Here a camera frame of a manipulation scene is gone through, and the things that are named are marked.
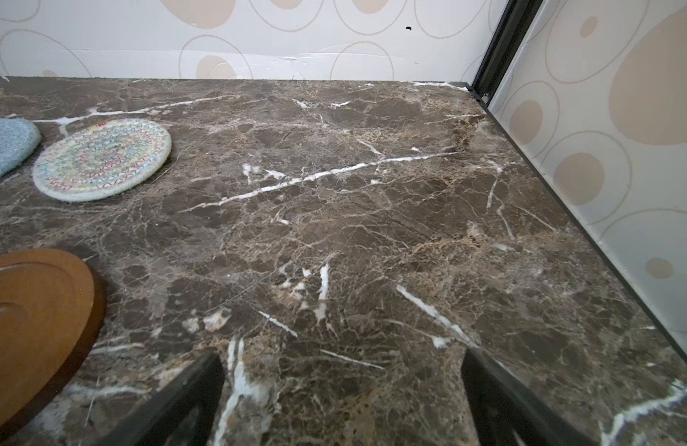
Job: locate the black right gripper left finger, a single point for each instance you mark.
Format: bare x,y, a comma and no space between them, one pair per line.
182,413

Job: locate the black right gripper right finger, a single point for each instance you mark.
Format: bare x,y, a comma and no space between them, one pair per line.
506,412

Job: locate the brown wooden round coaster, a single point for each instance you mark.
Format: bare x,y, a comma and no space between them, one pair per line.
52,308

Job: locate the multicolour woven round coaster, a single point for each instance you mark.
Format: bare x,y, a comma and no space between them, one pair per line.
102,161

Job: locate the light blue woven coaster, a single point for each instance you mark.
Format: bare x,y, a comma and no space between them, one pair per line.
19,138

